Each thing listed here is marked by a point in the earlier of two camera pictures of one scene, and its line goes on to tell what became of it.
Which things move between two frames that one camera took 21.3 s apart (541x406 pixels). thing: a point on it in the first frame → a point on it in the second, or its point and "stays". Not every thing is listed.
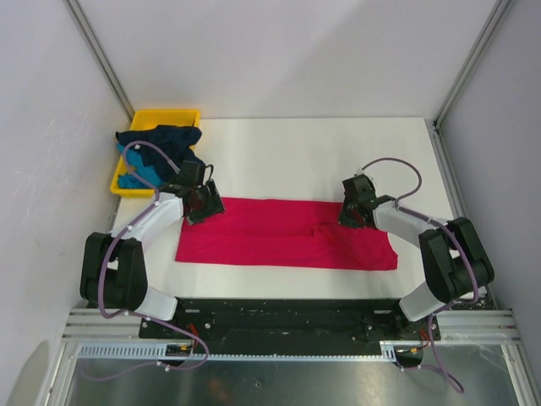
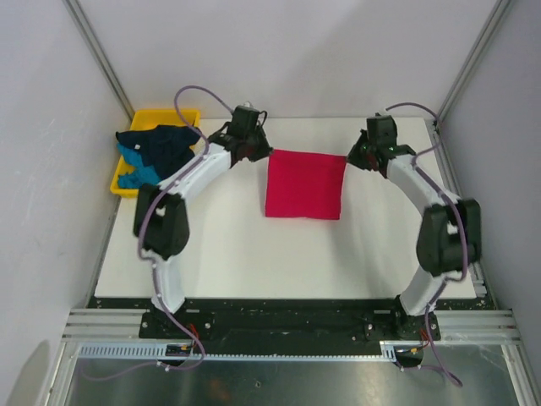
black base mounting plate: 288,321 stays
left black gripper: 214,205 → 264,150
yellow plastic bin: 144,118 stays
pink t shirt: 283,234 → 304,184
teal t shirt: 144,172 stays
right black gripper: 343,219 → 354,156
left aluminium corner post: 86,30 stays
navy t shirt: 165,146 stays
